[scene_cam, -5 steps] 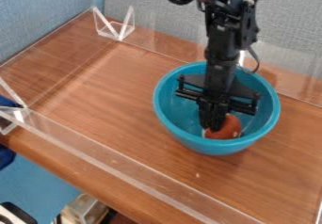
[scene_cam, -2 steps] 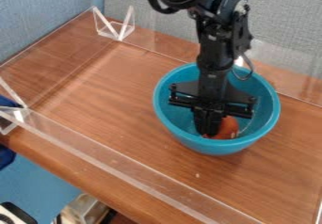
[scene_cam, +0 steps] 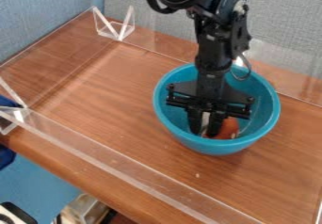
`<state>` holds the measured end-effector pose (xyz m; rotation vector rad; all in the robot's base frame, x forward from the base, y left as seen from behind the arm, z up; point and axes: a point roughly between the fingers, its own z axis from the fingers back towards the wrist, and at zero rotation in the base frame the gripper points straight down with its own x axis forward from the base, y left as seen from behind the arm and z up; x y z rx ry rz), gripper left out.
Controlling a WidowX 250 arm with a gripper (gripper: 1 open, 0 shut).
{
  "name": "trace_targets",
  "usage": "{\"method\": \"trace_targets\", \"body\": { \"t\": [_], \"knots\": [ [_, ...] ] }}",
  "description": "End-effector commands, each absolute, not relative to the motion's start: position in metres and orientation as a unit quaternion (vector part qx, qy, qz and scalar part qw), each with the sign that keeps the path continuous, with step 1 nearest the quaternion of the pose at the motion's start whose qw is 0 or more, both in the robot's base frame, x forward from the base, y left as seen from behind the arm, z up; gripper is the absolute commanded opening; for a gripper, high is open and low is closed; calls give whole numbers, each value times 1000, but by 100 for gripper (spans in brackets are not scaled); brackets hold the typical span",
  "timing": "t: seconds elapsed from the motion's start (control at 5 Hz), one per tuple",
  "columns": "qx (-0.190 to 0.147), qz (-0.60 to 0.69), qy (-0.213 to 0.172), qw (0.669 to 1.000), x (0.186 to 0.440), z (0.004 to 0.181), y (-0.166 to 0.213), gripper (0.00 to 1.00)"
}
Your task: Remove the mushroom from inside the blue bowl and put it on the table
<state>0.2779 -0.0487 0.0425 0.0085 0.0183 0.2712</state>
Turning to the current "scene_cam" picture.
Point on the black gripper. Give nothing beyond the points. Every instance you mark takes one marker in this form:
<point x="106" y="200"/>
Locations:
<point x="201" y="90"/>

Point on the brown and white mushroom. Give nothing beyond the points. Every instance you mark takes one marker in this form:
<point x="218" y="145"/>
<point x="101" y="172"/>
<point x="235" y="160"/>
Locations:
<point x="229" y="130"/>

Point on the blue plastic bowl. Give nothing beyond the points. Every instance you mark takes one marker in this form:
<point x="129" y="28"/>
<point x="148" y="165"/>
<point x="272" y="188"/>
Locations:
<point x="253" y="129"/>

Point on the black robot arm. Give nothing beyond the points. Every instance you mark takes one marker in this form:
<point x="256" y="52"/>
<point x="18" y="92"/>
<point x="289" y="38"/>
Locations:
<point x="221" y="28"/>

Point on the clear acrylic back barrier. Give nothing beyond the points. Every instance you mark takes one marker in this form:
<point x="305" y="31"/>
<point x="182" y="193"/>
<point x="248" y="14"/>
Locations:
<point x="295" y="72"/>

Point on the clear acrylic barrier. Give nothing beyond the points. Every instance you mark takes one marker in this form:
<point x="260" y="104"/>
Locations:
<point x="144" y="193"/>
<point x="295" y="72"/>

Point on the clear acrylic front barrier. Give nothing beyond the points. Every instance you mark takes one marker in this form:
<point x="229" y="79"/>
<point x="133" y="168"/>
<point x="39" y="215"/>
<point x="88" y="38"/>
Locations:
<point x="144" y="193"/>

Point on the black and white object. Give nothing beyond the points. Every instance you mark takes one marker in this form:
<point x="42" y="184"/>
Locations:
<point x="13" y="215"/>

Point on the clear acrylic corner bracket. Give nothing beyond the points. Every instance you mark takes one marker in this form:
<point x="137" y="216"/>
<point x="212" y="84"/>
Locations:
<point x="112" y="29"/>

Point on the metal frame under table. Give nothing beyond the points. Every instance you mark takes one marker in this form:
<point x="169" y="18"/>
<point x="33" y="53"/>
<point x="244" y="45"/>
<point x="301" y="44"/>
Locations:
<point x="85" y="210"/>

